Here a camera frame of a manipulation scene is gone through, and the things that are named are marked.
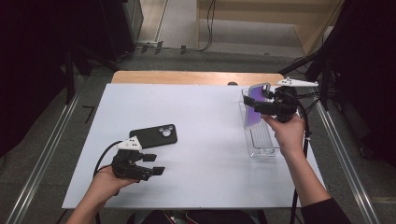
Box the person's dark clothing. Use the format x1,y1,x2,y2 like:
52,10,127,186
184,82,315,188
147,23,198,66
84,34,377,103
127,209,269,224

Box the black stand legs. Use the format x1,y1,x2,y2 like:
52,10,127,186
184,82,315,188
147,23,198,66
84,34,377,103
278,50,332,110
64,46,120,105

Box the light wooden shelf unit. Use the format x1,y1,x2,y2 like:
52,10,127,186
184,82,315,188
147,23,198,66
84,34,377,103
195,0,347,58

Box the black curtain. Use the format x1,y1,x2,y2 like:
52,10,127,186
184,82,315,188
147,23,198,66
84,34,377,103
323,0,396,169
0,0,78,158

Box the black phone case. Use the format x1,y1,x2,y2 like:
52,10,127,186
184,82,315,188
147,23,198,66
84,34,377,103
129,123,178,149

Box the person's left hand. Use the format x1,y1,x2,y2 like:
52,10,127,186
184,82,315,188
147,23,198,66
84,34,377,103
92,166,138,202

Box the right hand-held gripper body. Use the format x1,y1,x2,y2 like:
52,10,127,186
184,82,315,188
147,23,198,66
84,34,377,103
258,77,319,124

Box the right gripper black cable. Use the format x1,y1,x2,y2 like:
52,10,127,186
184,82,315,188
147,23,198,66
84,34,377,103
289,92,312,224

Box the metal floor rail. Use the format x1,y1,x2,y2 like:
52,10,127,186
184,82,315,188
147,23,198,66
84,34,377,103
306,82,382,224
4,76,85,224

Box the person's right hand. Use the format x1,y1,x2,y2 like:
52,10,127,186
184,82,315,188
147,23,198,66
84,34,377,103
262,113,307,157

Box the black cabinet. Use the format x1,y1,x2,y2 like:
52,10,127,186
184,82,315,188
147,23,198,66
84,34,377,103
74,0,145,62

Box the person's black sleeve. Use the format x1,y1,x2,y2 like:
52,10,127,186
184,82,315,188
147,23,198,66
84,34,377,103
300,197,353,224

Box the clear plastic tray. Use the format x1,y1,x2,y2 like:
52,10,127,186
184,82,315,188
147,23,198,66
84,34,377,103
238,87,281,158

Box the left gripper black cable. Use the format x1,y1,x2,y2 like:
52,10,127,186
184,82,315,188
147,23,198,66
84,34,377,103
92,140,124,224

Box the hanging black cables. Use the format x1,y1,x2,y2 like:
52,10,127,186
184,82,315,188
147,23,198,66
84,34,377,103
197,0,218,52

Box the black floor cables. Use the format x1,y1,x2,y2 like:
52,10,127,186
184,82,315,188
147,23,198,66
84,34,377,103
295,91,323,125

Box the white board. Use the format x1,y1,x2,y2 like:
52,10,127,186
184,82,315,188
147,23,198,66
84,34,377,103
61,83,325,209

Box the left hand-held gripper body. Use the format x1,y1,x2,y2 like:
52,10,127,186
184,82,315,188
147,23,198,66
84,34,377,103
111,135,155,182

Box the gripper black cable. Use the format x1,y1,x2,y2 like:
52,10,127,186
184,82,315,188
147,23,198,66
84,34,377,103
92,140,124,224
289,92,312,224

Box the wooden table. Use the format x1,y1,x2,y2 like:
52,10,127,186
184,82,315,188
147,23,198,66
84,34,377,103
111,70,286,87

